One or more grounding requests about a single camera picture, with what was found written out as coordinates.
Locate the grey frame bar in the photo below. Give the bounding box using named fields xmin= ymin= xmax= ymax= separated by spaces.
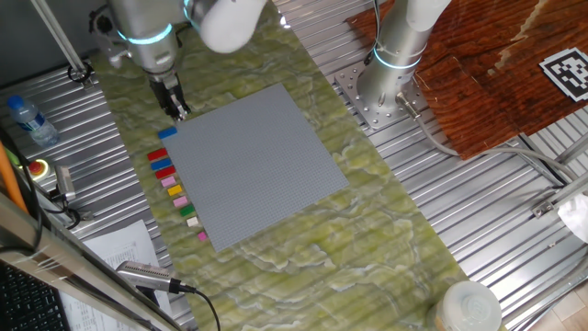
xmin=0 ymin=190 xmax=185 ymax=331

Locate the orange pole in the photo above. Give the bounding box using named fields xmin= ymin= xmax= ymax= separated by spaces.
xmin=0 ymin=140 xmax=28 ymax=213

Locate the white plastic container lid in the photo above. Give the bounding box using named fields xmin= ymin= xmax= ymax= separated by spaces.
xmin=434 ymin=280 xmax=503 ymax=331

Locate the black cable loop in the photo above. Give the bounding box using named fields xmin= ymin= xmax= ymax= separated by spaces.
xmin=67 ymin=62 xmax=96 ymax=85

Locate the black white fiducial marker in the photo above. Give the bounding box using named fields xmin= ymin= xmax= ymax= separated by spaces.
xmin=538 ymin=47 xmax=588 ymax=103

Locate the red emergency stop button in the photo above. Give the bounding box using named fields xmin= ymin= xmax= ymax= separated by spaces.
xmin=25 ymin=158 xmax=51 ymax=182

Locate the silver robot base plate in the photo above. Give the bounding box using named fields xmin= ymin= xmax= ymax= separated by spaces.
xmin=334 ymin=62 xmax=431 ymax=131

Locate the green marble pattern mat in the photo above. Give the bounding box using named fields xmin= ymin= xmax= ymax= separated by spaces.
xmin=89 ymin=13 xmax=506 ymax=331

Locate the black camera cable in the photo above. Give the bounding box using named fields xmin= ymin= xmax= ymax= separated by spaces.
xmin=176 ymin=283 xmax=221 ymax=331

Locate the grey switch box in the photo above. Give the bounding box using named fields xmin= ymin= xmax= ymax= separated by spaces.
xmin=53 ymin=165 xmax=77 ymax=202

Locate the black keyboard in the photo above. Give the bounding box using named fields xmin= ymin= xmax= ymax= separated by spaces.
xmin=0 ymin=261 xmax=73 ymax=331

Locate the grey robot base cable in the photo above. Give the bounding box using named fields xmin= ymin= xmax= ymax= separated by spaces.
xmin=395 ymin=91 xmax=580 ymax=183

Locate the brown wood grain board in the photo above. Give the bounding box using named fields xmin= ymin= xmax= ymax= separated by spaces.
xmin=345 ymin=0 xmax=588 ymax=161

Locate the printed white paper sheet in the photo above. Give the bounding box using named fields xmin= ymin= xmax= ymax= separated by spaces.
xmin=59 ymin=219 xmax=174 ymax=331

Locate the clear plastic water bottle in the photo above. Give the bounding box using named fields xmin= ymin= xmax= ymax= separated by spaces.
xmin=6 ymin=95 xmax=60 ymax=148

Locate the black switch box cable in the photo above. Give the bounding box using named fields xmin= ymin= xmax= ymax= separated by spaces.
xmin=27 ymin=174 xmax=93 ymax=231

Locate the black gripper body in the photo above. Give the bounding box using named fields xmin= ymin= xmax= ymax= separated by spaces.
xmin=150 ymin=75 xmax=183 ymax=114

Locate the aluminium profile with bracket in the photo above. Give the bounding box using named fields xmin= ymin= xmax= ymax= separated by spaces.
xmin=530 ymin=132 xmax=588 ymax=220

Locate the aluminium diagonal strut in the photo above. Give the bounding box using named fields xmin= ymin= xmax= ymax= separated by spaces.
xmin=29 ymin=0 xmax=93 ymax=86

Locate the grey Lego baseplate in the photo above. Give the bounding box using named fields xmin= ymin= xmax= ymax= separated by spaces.
xmin=158 ymin=83 xmax=350 ymax=253

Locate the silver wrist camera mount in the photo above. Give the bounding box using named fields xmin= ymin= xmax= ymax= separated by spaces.
xmin=89 ymin=8 xmax=132 ymax=70

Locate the silver camera device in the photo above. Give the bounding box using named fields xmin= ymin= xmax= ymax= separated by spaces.
xmin=115 ymin=260 xmax=183 ymax=295

